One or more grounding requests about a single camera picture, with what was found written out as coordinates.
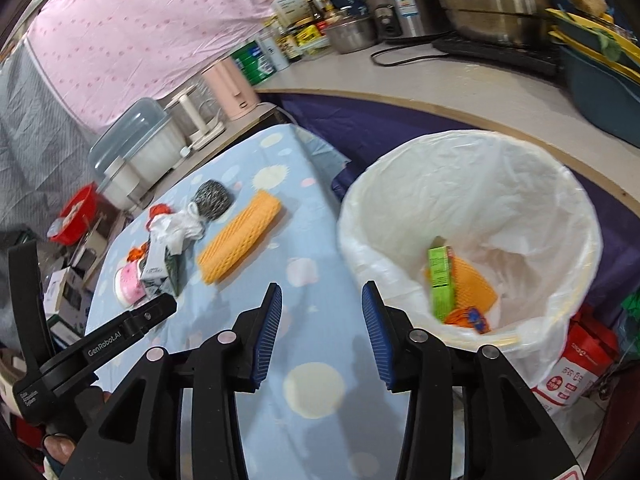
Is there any orange wrapper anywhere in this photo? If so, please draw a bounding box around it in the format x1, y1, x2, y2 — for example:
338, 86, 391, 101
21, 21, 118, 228
126, 242, 149, 262
444, 307, 490, 334

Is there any steel rice cooker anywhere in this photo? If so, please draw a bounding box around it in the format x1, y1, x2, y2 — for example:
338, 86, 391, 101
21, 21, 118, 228
363, 0, 450, 42

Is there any teal plastic basin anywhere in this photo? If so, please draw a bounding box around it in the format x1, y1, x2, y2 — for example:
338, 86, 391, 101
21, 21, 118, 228
560, 46, 639, 148

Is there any blue spotted tablecloth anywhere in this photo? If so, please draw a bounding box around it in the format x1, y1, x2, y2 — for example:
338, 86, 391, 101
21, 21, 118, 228
84, 122, 467, 480

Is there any white green cardboard box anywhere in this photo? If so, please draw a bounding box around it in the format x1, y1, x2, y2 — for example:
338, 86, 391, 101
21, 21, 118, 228
43, 266, 92, 335

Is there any white dish rack with lid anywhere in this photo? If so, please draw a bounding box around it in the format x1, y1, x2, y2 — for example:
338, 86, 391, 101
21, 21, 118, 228
89, 98, 186, 188

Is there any red plastic basin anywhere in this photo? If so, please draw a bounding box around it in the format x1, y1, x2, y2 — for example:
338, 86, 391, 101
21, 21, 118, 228
47, 183, 98, 246

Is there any person right hand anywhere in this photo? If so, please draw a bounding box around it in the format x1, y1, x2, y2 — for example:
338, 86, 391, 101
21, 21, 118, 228
43, 434, 76, 466

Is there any green tin can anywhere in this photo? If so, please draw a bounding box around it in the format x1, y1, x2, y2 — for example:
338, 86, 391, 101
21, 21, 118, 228
230, 40, 276, 86

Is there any white paper towel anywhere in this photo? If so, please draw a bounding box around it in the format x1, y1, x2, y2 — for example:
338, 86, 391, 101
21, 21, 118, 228
148, 202, 205, 255

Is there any green NB carton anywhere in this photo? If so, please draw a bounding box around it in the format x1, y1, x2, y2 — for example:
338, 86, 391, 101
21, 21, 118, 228
427, 245, 456, 322

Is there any pink electric kettle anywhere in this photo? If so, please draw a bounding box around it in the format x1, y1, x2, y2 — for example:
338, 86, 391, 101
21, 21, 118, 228
202, 56, 259, 120

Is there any large steel steamer pot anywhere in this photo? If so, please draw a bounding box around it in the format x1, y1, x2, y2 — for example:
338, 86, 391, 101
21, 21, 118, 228
399, 0, 554, 47

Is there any black induction cooker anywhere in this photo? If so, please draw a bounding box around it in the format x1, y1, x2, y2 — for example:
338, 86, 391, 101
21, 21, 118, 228
432, 35, 562, 80

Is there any red white package bag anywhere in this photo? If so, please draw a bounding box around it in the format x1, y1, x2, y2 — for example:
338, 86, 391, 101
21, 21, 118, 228
533, 304, 620, 415

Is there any pink curtain cloth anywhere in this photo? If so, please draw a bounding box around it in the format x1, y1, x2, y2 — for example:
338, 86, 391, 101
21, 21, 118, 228
26, 0, 273, 132

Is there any white blender cup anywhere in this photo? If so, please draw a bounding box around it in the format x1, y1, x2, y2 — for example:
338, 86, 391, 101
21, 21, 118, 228
104, 156, 145, 210

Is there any white electric kettle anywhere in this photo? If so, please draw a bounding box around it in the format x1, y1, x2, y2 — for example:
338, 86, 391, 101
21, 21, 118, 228
164, 84, 226, 157

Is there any dark green milk carton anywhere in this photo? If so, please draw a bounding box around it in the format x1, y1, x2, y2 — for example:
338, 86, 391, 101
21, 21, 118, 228
140, 237, 186, 298

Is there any orange foam net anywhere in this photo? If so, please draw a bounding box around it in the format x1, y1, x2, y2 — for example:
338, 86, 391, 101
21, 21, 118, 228
196, 191, 282, 285
425, 256, 498, 314

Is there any steel wool scrubber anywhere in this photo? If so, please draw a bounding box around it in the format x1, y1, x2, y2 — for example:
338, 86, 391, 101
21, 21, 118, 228
192, 180, 233, 221

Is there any white bottle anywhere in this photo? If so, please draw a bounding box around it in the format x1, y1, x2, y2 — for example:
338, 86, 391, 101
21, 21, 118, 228
260, 30, 290, 72

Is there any white lined trash bin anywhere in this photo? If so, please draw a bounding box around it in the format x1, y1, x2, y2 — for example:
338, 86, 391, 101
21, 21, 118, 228
337, 130, 603, 386

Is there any small steel pot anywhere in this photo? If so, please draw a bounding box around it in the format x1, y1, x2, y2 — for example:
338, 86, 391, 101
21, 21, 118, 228
324, 16, 378, 54

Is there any yellow colander basin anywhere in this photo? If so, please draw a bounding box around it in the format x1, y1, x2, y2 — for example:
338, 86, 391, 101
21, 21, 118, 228
544, 8, 639, 82

